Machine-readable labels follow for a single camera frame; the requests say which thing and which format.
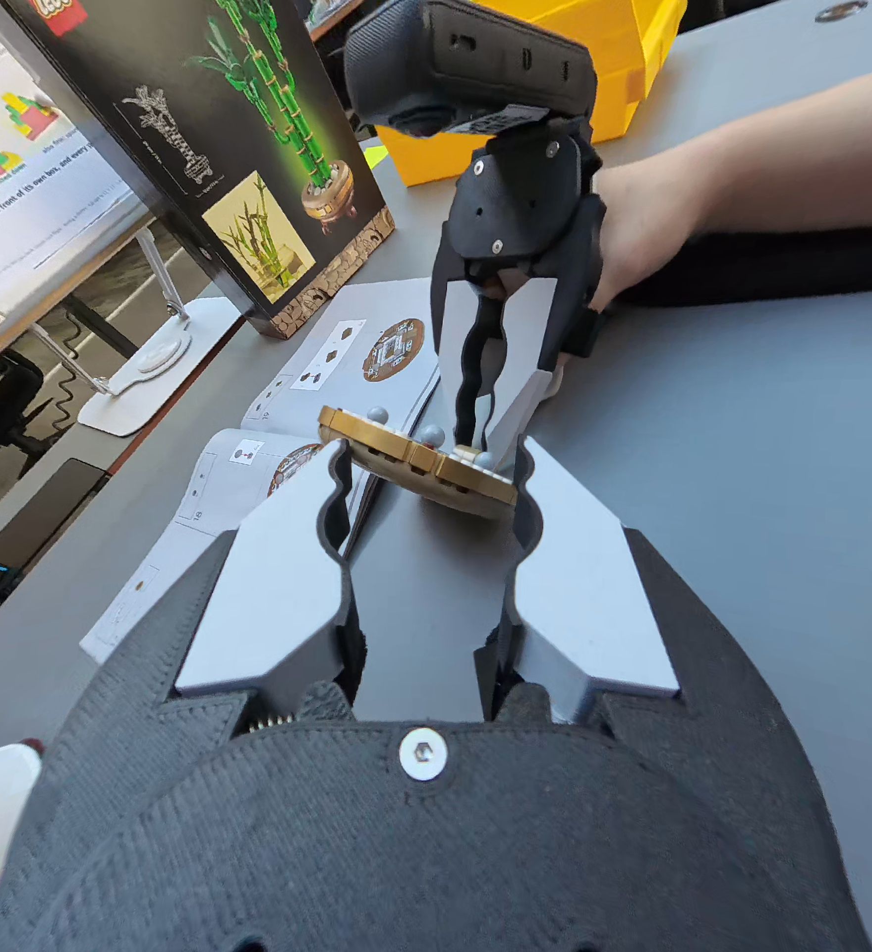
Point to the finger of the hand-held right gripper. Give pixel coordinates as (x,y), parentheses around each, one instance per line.
(450,349)
(529,335)

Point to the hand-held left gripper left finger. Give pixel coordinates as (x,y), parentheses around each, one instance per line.
(272,595)

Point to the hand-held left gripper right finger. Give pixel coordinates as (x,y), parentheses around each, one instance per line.
(592,595)

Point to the small tan lego piece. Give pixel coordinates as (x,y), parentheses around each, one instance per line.
(467,451)

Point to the round gold lego base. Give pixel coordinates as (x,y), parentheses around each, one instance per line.
(406,461)

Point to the person's right forearm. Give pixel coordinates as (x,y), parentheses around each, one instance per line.
(815,163)

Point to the lego instruction booklet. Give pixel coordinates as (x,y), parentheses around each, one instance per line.
(279,394)

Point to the brown lego stand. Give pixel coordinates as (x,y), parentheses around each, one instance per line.
(28,744)

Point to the black bamboo lego set box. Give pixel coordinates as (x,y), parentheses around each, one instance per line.
(220,149)

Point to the person's right hand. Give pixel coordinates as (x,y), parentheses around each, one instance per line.
(644,223)

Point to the yellow plastic bin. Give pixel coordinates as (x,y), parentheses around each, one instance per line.
(629,74)

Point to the black wrist rest pad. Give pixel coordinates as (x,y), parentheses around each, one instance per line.
(778,268)

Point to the metal table grommet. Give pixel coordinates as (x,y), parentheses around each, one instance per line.
(841,10)

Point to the monitor on white stand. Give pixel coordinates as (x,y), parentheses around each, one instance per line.
(19,186)

